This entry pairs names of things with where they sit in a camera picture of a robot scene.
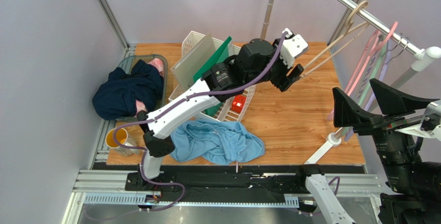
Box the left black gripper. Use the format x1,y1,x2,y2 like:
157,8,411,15
245,40,304,94

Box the beige wooden hanger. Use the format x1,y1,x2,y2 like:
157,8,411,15
299,1,370,80

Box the light blue shorts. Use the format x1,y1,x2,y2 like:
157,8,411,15
170,119,266,165

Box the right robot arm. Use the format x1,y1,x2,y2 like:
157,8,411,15
332,79,440,223

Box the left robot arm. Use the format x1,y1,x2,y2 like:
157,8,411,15
137,35,308,181

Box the purple plastic hanger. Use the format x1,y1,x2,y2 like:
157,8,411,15
344,42,393,142

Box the green plastic hanger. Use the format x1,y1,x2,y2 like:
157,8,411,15
341,34,388,137

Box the pink plastic hanger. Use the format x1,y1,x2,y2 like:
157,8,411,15
325,21,399,122

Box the red cube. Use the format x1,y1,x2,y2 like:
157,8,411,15
230,95,246,114

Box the white file organizer rack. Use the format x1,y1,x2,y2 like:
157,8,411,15
168,31,256,122

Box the metal clothes rack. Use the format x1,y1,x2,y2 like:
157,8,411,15
260,0,440,165

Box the green folder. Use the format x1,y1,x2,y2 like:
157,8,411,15
193,36,232,82

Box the grey folder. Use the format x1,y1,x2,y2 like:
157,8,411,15
170,31,216,91

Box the pink garment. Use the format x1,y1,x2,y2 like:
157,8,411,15
135,58,165,113

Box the grey laundry basket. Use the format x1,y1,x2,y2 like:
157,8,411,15
109,54,168,122

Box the navy blue garment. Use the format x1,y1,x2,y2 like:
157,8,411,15
92,58,165,120

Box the yellow inside mug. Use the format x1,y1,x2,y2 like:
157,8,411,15
106,128,140,157

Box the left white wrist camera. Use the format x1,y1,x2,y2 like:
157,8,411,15
280,28,308,69

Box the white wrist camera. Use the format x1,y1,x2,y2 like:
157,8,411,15
396,100,440,141
280,28,308,69

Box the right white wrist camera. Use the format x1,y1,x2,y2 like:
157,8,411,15
396,100,440,141

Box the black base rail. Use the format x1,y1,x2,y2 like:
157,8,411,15
125,165,324,204

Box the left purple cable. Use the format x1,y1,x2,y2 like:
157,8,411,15
82,32,288,221

